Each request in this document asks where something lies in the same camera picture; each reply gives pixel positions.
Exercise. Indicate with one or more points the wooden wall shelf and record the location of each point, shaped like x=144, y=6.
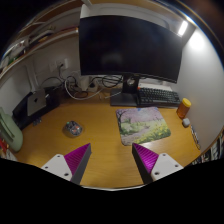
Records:
x=54, y=22

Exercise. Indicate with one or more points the black box under computer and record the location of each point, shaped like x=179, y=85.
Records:
x=20, y=111

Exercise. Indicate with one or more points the black mechanical keyboard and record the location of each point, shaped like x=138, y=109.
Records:
x=148, y=97

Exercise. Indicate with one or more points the black computer monitor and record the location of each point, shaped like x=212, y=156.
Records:
x=120, y=45

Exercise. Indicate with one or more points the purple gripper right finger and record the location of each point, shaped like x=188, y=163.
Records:
x=153, y=166

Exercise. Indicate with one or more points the green desk appliance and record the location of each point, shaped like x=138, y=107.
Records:
x=10, y=132

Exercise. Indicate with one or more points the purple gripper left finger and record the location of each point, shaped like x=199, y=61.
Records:
x=71, y=166

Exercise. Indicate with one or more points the white wall socket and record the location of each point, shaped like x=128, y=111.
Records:
x=62, y=63

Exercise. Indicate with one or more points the orange pill bottle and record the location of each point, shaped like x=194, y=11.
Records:
x=183, y=108

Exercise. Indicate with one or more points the white power strip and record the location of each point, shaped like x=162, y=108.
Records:
x=88, y=83

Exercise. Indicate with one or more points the transparent computer mouse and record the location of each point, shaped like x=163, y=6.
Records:
x=72, y=129

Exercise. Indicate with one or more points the floral landscape mouse pad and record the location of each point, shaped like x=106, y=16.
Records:
x=141, y=125

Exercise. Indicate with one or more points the black monitor stand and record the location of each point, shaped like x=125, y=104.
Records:
x=127, y=94

